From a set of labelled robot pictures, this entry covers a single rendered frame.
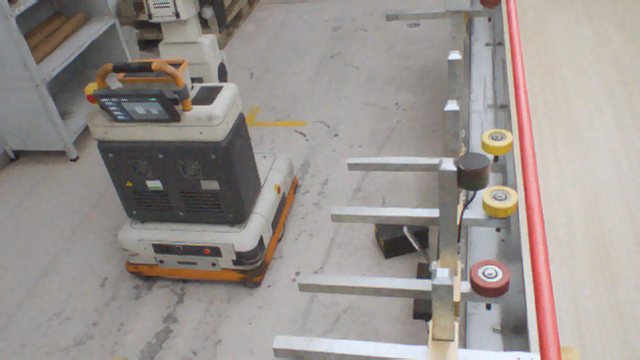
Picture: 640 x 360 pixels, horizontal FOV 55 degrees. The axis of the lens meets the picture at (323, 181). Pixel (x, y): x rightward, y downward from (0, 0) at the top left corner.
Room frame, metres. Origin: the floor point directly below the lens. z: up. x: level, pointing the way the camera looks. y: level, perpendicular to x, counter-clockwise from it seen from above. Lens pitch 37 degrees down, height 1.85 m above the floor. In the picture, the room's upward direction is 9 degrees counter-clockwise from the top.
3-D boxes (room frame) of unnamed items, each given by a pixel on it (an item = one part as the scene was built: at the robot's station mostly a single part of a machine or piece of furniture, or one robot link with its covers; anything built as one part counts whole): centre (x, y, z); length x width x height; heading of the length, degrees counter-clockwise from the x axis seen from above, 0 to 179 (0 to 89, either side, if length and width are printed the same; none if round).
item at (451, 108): (1.16, -0.31, 0.90); 0.04 x 0.04 x 0.48; 73
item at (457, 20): (1.65, -0.46, 0.93); 0.05 x 0.05 x 0.45; 73
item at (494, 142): (1.33, -0.48, 0.85); 0.08 x 0.08 x 0.11
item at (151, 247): (1.86, 0.59, 0.23); 0.41 x 0.02 x 0.08; 73
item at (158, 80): (2.07, 0.55, 0.87); 0.23 x 0.15 x 0.11; 73
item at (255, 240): (2.18, 0.51, 0.16); 0.67 x 0.64 x 0.25; 163
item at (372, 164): (1.38, -0.29, 0.81); 0.43 x 0.03 x 0.04; 73
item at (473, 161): (0.91, -0.28, 1.05); 0.06 x 0.06 x 0.22; 73
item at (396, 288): (0.91, -0.12, 0.84); 0.43 x 0.03 x 0.04; 73
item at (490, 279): (0.86, -0.31, 0.85); 0.08 x 0.08 x 0.11
